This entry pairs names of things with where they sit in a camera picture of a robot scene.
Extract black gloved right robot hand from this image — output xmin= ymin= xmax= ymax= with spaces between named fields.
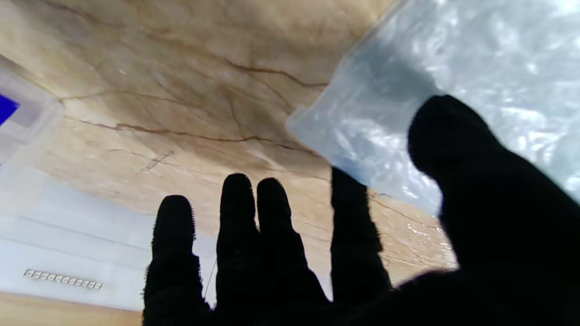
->
xmin=143 ymin=94 xmax=580 ymax=326

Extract clear bubble film sheet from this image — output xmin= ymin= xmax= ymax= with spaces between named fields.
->
xmin=285 ymin=0 xmax=580 ymax=213

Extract printed kitchen backdrop banner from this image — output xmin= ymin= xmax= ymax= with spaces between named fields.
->
xmin=0 ymin=181 xmax=218 ymax=326

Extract clear plastic crate blue handles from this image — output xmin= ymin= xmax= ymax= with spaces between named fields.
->
xmin=0 ymin=54 xmax=64 ymax=213

